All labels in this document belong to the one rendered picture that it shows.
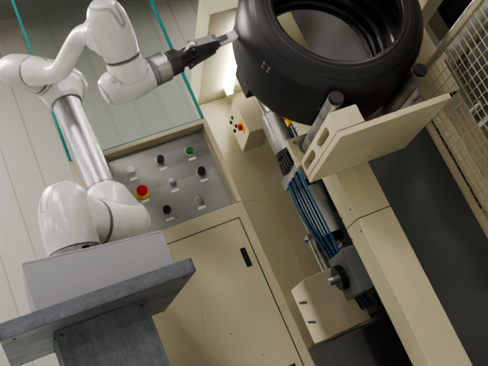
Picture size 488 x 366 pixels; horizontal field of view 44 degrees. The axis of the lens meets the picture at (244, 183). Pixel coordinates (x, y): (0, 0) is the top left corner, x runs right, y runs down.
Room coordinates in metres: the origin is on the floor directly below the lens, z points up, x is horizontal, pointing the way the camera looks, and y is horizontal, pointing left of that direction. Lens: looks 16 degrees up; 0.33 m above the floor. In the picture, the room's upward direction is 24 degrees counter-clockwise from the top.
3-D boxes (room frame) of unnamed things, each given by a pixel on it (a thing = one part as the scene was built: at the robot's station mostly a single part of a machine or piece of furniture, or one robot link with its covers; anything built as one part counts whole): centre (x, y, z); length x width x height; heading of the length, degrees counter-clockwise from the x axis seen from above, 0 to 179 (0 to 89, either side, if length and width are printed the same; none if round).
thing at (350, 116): (1.77, -0.29, 0.83); 0.36 x 0.09 x 0.06; 15
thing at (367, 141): (1.80, -0.42, 0.80); 0.37 x 0.36 x 0.02; 105
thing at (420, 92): (2.11, -0.73, 1.05); 0.20 x 0.15 x 0.30; 15
